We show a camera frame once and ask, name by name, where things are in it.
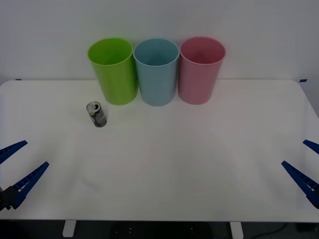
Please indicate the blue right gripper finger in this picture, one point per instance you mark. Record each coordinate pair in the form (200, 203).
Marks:
(312, 145)
(304, 180)

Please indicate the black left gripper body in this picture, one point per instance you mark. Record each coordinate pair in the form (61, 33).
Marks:
(1, 200)

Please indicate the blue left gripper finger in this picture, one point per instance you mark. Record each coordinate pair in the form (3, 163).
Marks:
(11, 149)
(27, 183)

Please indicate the black drink can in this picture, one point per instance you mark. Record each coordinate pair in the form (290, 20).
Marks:
(99, 117)

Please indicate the white table leg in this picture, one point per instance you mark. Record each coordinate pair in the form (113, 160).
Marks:
(236, 230)
(68, 228)

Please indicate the green plastic bin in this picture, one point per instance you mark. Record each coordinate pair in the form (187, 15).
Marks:
(117, 79)

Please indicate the pink plastic bin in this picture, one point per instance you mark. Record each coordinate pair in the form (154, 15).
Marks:
(197, 82)

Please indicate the pale blue plastic bin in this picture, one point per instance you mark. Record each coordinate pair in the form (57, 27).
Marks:
(157, 82)

